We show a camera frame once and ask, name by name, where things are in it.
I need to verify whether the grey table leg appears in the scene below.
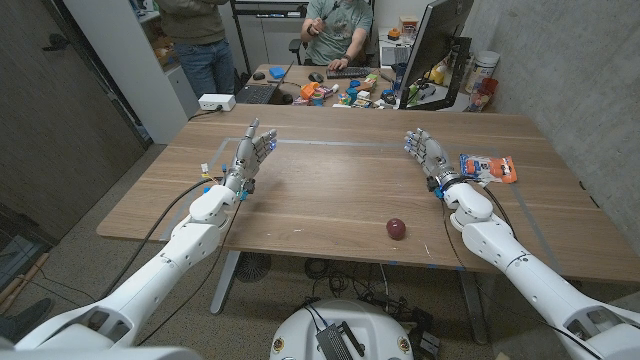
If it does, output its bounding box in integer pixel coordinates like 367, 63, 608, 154
209, 249, 242, 316
457, 271, 490, 346

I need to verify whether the black laptop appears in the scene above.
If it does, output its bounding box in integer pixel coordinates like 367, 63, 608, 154
234, 60, 295, 106

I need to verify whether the white power strip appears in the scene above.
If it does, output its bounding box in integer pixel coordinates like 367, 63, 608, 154
197, 93, 237, 112

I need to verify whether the grey tape outline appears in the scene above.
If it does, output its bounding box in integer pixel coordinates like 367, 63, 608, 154
159, 137, 566, 275

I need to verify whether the black grabber stick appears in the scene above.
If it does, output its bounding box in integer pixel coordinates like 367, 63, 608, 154
319, 0, 343, 22

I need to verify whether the black floor cable bundle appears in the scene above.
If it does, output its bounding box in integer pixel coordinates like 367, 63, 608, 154
303, 257, 416, 314

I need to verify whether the black electronics box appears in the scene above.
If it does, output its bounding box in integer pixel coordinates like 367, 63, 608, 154
314, 322, 355, 360

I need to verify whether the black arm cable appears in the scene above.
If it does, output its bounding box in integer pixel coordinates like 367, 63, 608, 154
97, 177, 222, 301
482, 184, 519, 240

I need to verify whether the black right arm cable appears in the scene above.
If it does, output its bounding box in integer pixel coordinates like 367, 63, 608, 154
482, 184, 519, 240

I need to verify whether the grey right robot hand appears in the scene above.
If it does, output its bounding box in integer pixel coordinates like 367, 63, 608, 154
403, 128, 464, 194

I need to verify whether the dark red apple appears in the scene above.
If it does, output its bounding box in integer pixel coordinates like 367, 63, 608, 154
385, 217, 407, 242

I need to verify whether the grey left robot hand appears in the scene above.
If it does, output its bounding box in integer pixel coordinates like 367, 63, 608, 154
221, 117, 279, 195

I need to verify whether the white canister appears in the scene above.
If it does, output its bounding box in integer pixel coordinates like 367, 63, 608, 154
464, 50, 501, 95

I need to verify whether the orange package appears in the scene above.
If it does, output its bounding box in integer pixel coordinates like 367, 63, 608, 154
458, 153, 518, 185

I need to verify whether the standing person in jeans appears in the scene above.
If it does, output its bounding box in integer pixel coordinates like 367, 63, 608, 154
154, 0, 236, 99

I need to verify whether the seated person green t-shirt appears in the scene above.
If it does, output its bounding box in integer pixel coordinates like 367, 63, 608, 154
299, 0, 375, 71

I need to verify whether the black computer monitor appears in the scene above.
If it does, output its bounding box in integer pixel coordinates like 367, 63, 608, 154
398, 0, 475, 111

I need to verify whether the black keyboard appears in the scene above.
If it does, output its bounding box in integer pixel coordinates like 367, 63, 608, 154
325, 66, 374, 80

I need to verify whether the white robot torso base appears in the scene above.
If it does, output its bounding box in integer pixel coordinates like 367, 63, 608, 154
269, 298, 415, 360

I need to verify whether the round floor fan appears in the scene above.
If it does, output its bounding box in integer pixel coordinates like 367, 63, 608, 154
234, 252, 273, 284

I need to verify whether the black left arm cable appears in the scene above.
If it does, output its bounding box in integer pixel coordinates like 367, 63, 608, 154
97, 177, 222, 301

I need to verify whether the white cabinet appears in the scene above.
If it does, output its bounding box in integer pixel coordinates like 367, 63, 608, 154
62, 0, 201, 146

